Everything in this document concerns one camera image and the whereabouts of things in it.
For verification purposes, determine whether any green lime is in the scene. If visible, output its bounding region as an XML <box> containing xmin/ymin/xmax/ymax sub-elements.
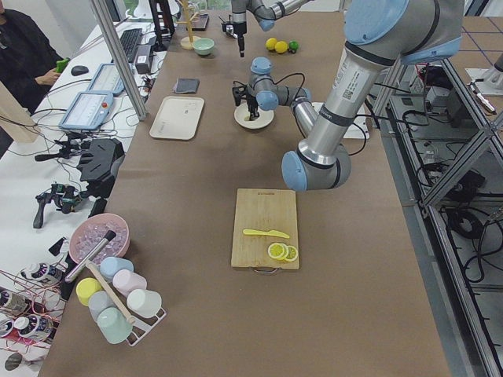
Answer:
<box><xmin>288</xmin><ymin>40</ymin><xmax>299</xmax><ymax>53</ymax></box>

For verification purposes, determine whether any cream rabbit serving tray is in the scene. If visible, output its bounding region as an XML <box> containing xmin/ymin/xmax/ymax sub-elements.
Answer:
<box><xmin>149</xmin><ymin>96</ymin><xmax>204</xmax><ymax>141</ymax></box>

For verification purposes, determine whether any light blue cup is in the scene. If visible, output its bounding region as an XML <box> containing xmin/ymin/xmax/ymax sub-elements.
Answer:
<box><xmin>99</xmin><ymin>257</ymin><xmax>134</xmax><ymax>282</ymax></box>

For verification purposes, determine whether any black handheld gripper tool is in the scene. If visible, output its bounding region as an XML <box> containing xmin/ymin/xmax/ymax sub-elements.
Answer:
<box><xmin>32</xmin><ymin>183</ymin><xmax>83</xmax><ymax>229</ymax></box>

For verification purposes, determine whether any mint green cup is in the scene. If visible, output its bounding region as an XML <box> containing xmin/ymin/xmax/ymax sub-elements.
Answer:
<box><xmin>97</xmin><ymin>307</ymin><xmax>133</xmax><ymax>344</ymax></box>

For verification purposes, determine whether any grey folded cloth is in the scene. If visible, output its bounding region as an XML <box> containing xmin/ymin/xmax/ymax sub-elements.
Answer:
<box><xmin>173</xmin><ymin>78</ymin><xmax>200</xmax><ymax>94</ymax></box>

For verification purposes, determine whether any blue teach pendant far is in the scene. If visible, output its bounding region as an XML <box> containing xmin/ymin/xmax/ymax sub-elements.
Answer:
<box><xmin>87</xmin><ymin>63</ymin><xmax>125</xmax><ymax>97</ymax></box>

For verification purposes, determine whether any yellow lemon lower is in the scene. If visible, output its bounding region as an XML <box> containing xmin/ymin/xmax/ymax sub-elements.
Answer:
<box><xmin>274</xmin><ymin>40</ymin><xmax>289</xmax><ymax>54</ymax></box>

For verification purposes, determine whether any blue teach pendant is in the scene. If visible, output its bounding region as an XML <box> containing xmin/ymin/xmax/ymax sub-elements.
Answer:
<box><xmin>87</xmin><ymin>63</ymin><xmax>125</xmax><ymax>97</ymax></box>
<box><xmin>59</xmin><ymin>91</ymin><xmax>114</xmax><ymax>131</ymax></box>

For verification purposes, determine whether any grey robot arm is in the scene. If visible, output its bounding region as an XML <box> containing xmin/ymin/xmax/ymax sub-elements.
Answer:
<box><xmin>230</xmin><ymin>0</ymin><xmax>309</xmax><ymax>57</ymax></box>
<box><xmin>233</xmin><ymin>0</ymin><xmax>464</xmax><ymax>192</ymax></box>

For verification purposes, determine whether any white cup rack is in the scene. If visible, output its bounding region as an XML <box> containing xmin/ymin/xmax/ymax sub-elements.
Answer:
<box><xmin>126</xmin><ymin>308</ymin><xmax>167</xmax><ymax>346</ymax></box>

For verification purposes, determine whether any aluminium frame post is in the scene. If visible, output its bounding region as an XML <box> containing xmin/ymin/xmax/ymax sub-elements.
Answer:
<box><xmin>90</xmin><ymin>0</ymin><xmax>147</xmax><ymax>121</ymax></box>

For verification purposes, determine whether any pink bowl with ice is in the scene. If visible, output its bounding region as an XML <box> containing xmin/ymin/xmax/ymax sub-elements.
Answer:
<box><xmin>69</xmin><ymin>213</ymin><xmax>130</xmax><ymax>265</ymax></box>

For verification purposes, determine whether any yellow plastic knife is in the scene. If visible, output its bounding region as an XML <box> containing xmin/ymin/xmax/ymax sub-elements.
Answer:
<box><xmin>242</xmin><ymin>229</ymin><xmax>290</xmax><ymax>239</ymax></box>

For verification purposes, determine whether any mint green bowl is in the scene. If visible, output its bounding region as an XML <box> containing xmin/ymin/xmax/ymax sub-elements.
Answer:
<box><xmin>193</xmin><ymin>38</ymin><xmax>215</xmax><ymax>57</ymax></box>

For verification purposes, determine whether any wooden cutting board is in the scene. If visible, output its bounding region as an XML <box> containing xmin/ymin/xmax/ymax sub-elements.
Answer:
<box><xmin>231</xmin><ymin>188</ymin><xmax>300</xmax><ymax>272</ymax></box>

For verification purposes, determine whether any grey cup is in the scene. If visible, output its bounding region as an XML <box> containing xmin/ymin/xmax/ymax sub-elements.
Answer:
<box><xmin>88</xmin><ymin>291</ymin><xmax>116</xmax><ymax>323</ymax></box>

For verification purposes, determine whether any round cream plate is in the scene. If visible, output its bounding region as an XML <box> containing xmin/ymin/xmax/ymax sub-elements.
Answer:
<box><xmin>233</xmin><ymin>104</ymin><xmax>274</xmax><ymax>130</ymax></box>

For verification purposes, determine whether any person in black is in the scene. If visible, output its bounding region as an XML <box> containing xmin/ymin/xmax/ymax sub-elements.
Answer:
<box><xmin>1</xmin><ymin>7</ymin><xmax>62</xmax><ymax>113</ymax></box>

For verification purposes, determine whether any yellow cup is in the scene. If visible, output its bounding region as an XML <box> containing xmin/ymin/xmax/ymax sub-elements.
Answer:
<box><xmin>75</xmin><ymin>277</ymin><xmax>103</xmax><ymax>306</ymax></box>

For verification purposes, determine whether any blue teach pendant near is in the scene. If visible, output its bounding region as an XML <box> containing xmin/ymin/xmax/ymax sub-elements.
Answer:
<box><xmin>59</xmin><ymin>91</ymin><xmax>114</xmax><ymax>131</ymax></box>

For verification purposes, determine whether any black keyboard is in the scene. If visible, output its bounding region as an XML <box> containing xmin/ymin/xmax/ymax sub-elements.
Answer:
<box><xmin>119</xmin><ymin>28</ymin><xmax>142</xmax><ymax>63</ymax></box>

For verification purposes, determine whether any pink cup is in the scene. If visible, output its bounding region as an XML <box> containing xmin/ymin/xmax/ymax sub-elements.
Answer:
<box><xmin>112</xmin><ymin>269</ymin><xmax>147</xmax><ymax>297</ymax></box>

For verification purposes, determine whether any yellow lemon upper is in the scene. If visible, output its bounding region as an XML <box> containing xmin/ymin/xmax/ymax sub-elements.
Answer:
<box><xmin>265</xmin><ymin>38</ymin><xmax>277</xmax><ymax>51</ymax></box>

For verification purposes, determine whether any yellow lemon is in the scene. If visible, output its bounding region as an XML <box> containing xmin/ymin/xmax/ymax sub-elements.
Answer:
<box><xmin>274</xmin><ymin>40</ymin><xmax>289</xmax><ymax>54</ymax></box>
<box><xmin>265</xmin><ymin>38</ymin><xmax>277</xmax><ymax>51</ymax></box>

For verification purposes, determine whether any lemon slice back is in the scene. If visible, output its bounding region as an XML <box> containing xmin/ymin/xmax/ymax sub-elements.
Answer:
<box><xmin>283</xmin><ymin>245</ymin><xmax>299</xmax><ymax>262</ymax></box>

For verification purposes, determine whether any black computer mouse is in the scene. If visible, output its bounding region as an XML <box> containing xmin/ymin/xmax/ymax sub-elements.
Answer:
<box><xmin>71</xmin><ymin>65</ymin><xmax>89</xmax><ymax>76</ymax></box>

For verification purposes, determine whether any metal scoop black tip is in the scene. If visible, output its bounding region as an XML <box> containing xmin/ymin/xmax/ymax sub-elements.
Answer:
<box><xmin>64</xmin><ymin>230</ymin><xmax>116</xmax><ymax>284</ymax></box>

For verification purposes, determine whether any white cup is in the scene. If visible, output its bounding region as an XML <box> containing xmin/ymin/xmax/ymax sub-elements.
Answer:
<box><xmin>127</xmin><ymin>289</ymin><xmax>162</xmax><ymax>318</ymax></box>

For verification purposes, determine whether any wooden mug tree stand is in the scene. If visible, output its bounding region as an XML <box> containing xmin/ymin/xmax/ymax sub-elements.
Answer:
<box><xmin>178</xmin><ymin>0</ymin><xmax>200</xmax><ymax>50</ymax></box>

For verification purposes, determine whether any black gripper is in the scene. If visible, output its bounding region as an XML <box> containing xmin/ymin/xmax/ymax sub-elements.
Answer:
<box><xmin>232</xmin><ymin>81</ymin><xmax>259</xmax><ymax>119</ymax></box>
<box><xmin>221</xmin><ymin>16</ymin><xmax>248</xmax><ymax>57</ymax></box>

